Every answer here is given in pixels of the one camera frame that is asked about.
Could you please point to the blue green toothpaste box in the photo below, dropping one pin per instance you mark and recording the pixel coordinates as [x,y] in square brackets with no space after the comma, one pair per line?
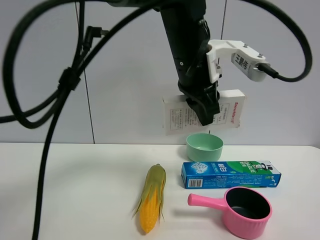
[229,174]

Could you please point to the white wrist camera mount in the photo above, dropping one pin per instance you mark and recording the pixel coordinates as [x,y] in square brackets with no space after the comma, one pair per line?
[245,58]

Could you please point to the white toothpaste box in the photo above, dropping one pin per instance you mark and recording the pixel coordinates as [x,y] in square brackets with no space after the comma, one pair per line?
[179,118]

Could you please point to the pink saucepan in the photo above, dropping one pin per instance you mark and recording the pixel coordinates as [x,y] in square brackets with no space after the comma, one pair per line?
[245,212]

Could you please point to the green plastic bowl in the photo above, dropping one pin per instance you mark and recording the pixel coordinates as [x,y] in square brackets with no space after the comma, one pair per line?
[204,147]

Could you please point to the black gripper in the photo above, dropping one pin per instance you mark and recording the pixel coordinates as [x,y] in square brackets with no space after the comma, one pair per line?
[188,36]

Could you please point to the yellow toy corn cob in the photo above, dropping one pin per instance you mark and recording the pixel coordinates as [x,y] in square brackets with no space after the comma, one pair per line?
[149,208]

